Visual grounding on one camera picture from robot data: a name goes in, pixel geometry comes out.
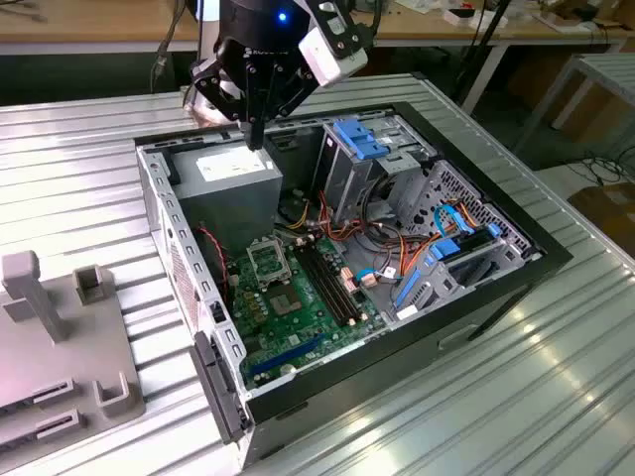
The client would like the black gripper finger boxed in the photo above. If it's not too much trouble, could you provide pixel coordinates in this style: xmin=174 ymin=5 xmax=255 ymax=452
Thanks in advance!
xmin=190 ymin=58 xmax=257 ymax=151
xmin=255 ymin=63 xmax=318 ymax=151

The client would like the blue drive cage latch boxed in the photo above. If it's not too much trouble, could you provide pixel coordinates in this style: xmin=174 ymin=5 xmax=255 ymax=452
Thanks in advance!
xmin=332 ymin=118 xmax=392 ymax=161

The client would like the white PSU label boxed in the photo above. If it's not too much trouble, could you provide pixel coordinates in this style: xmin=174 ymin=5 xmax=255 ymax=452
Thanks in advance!
xmin=195 ymin=151 xmax=264 ymax=182

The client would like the long wooden desk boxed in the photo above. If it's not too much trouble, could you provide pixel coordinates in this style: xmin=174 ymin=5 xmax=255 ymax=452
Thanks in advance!
xmin=0 ymin=0 xmax=635 ymax=116

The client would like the grey metal drive cage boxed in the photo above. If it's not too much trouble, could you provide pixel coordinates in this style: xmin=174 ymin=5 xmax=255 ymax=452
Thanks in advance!
xmin=317 ymin=114 xmax=434 ymax=227

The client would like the grey power supply unit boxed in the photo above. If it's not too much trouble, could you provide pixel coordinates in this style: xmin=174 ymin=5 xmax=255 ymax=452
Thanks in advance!
xmin=167 ymin=140 xmax=285 ymax=259

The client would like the silver socket cover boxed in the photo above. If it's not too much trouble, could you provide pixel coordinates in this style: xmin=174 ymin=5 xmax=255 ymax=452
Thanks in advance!
xmin=246 ymin=237 xmax=290 ymax=288

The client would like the grey perforated disk bay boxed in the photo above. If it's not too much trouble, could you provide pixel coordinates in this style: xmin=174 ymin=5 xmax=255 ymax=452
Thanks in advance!
xmin=385 ymin=158 xmax=543 ymax=326

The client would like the black RAM slot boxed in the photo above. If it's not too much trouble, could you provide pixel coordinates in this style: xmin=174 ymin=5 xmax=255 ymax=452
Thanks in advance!
xmin=312 ymin=235 xmax=363 ymax=321
xmin=306 ymin=237 xmax=357 ymax=323
xmin=292 ymin=241 xmax=347 ymax=328
xmin=299 ymin=240 xmax=352 ymax=326

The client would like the white flat box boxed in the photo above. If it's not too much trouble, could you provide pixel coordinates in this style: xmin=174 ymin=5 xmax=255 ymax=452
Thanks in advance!
xmin=443 ymin=7 xmax=508 ymax=30

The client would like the green motherboard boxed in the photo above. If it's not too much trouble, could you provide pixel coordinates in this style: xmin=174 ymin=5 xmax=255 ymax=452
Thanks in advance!
xmin=225 ymin=231 xmax=389 ymax=393

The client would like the blue expansion slot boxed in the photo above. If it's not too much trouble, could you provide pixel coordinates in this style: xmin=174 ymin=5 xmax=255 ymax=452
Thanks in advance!
xmin=249 ymin=332 xmax=327 ymax=379

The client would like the grey parts rack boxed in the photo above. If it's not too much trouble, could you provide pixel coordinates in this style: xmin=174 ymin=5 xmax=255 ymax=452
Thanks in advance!
xmin=0 ymin=249 xmax=149 ymax=450

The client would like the black PC case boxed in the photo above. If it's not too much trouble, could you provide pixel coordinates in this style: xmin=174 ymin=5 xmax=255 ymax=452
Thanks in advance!
xmin=133 ymin=100 xmax=575 ymax=470

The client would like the slatted side table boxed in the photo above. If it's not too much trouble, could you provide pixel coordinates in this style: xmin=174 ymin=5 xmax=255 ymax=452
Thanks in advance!
xmin=513 ymin=52 xmax=635 ymax=160

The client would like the brown cardboard box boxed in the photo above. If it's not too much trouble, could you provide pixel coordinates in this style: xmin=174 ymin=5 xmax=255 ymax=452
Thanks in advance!
xmin=567 ymin=181 xmax=635 ymax=252

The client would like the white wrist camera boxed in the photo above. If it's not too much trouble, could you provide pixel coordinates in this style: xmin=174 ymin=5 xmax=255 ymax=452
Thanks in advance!
xmin=297 ymin=27 xmax=369 ymax=89

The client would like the black camera cable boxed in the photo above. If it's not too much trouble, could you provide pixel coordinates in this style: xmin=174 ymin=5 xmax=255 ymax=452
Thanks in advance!
xmin=150 ymin=0 xmax=179 ymax=89

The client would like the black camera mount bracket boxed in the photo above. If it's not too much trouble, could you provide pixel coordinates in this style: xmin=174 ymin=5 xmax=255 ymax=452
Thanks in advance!
xmin=307 ymin=0 xmax=374 ymax=59

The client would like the yellow black power wire bundle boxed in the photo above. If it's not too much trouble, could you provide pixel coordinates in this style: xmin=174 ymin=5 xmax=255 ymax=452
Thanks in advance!
xmin=282 ymin=196 xmax=313 ymax=233

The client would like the orange red power wire bundle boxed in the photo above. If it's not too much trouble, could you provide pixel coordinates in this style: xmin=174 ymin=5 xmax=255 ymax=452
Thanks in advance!
xmin=317 ymin=190 xmax=366 ymax=244

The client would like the red black twisted wire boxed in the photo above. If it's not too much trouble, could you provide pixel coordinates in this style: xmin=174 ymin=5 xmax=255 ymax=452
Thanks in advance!
xmin=196 ymin=225 xmax=233 ymax=304

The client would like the orange yellow wire bundle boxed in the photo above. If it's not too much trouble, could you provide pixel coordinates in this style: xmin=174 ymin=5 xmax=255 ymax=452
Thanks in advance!
xmin=396 ymin=232 xmax=441 ymax=279

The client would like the blue plastic carrier rail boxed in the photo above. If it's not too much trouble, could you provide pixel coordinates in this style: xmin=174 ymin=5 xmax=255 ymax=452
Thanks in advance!
xmin=394 ymin=257 xmax=434 ymax=309

